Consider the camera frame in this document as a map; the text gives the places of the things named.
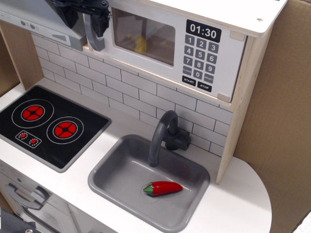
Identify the grey toy faucet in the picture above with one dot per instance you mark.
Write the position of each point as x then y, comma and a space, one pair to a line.
167, 130

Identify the brown cardboard panel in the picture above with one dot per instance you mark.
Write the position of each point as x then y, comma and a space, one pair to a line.
276, 135

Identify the yellow toy banana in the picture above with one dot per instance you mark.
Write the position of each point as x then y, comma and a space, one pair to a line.
140, 43

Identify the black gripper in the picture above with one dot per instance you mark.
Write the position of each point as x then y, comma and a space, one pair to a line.
97, 9

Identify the grey toy sink basin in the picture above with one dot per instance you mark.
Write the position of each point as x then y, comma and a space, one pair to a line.
124, 172

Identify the black toy stovetop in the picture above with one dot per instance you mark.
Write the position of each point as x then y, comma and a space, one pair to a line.
50, 128

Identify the grey microwave door handle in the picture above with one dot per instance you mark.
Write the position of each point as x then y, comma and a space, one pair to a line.
97, 43

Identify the grey range hood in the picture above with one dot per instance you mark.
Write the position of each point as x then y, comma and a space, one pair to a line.
40, 16

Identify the wooden microwave cabinet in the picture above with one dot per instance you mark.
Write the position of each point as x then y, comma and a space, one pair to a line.
215, 125

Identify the grey oven door handle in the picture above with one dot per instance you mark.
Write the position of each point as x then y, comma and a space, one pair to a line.
34, 200

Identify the red toy chili pepper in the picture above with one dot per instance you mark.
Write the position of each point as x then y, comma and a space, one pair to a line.
162, 187

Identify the white toy microwave door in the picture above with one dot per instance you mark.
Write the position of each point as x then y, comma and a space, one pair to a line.
194, 53

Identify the white toy oven front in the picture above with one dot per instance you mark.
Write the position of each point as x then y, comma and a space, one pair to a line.
54, 217

